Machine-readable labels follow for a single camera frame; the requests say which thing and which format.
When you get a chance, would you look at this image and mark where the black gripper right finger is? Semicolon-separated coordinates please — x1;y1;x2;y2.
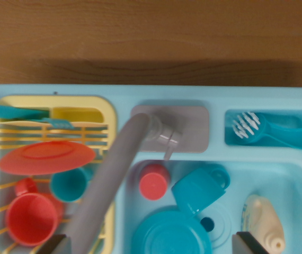
231;231;270;254

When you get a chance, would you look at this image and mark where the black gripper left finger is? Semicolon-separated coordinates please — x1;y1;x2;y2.
35;234;73;254

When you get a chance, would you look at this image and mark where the cream detergent bottle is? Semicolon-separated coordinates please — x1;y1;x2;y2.
241;194;286;254

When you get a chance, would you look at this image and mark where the light blue toy sink unit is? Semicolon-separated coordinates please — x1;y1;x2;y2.
0;84;302;254

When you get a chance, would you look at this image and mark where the red toy mug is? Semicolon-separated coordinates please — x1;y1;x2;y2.
4;177;65;247

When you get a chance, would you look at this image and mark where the teal toy mug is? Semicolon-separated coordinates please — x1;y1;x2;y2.
171;165;232;219

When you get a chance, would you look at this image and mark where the teal toy plate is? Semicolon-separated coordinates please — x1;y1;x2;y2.
132;207;214;254

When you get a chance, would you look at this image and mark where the red toy plate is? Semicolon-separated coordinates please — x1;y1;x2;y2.
0;140;97;176

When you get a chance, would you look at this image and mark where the grey toy faucet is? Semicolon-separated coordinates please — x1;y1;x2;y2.
65;104;210;254

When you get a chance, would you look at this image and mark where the teal dish brush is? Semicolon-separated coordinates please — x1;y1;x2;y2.
232;111;302;151

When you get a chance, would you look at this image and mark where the teal toy fork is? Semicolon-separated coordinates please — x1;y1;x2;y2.
31;117;75;130

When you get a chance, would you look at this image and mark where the teal toy knife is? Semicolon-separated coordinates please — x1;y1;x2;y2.
0;103;50;121

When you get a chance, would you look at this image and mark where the yellow dish rack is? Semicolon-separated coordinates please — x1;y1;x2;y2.
0;95;118;254

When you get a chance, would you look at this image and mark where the teal handleless toy cup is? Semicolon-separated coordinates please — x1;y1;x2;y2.
49;166;95;203

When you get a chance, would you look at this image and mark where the red handleless toy cup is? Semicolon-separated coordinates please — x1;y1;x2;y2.
138;163;171;201

